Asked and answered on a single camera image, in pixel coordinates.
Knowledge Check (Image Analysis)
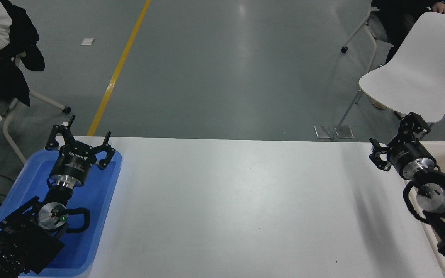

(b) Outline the blue plastic tray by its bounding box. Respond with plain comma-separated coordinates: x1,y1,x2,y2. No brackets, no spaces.
0,149,122,278

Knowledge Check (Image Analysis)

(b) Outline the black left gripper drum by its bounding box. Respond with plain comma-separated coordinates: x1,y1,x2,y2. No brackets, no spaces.
49,144,96,184

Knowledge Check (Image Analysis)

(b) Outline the white frame caster chair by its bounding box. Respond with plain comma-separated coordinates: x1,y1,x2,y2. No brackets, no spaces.
340,0,380,74
2,90,72,166

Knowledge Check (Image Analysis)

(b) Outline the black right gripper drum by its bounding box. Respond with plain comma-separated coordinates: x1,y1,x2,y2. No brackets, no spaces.
388,141,436,178

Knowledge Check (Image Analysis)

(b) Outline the white shell chair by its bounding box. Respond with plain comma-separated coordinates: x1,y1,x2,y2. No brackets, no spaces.
330,12,445,140

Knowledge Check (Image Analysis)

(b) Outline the clear floor plate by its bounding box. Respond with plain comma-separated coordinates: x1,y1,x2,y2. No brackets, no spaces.
314,125,335,139
335,126,355,139

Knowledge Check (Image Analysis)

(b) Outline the black jacket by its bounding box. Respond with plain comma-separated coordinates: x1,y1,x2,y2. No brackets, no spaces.
0,0,46,107

